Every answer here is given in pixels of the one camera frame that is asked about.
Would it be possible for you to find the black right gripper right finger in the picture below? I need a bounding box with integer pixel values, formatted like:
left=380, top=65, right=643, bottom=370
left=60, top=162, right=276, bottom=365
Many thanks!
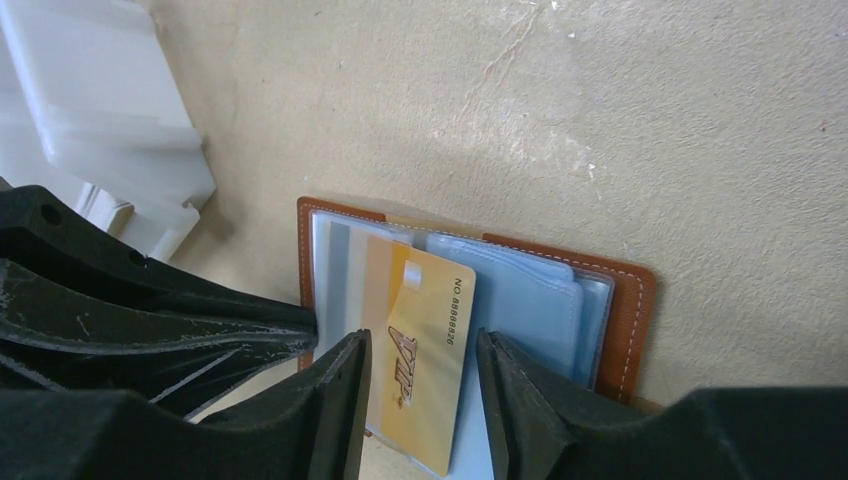
left=476, top=330, right=847, bottom=479

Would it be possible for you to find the brown leather card holder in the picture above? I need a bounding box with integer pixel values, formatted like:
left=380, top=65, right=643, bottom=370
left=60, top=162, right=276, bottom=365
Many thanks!
left=297, top=197, right=657, bottom=479

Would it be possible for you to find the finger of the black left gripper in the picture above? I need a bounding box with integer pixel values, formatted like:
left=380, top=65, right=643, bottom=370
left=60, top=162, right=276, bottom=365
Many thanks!
left=1, top=260, right=317, bottom=418
left=1, top=185, right=317, bottom=335

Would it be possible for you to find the gold VIP card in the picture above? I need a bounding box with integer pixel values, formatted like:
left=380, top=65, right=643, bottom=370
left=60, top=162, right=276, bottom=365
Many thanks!
left=362, top=236, right=476, bottom=477

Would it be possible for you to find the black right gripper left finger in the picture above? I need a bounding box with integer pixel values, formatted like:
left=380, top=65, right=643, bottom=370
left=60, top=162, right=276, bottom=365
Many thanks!
left=1, top=330, right=372, bottom=479

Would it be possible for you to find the clear plastic bin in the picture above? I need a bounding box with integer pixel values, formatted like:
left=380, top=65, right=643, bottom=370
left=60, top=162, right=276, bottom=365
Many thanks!
left=1, top=1, right=216, bottom=261

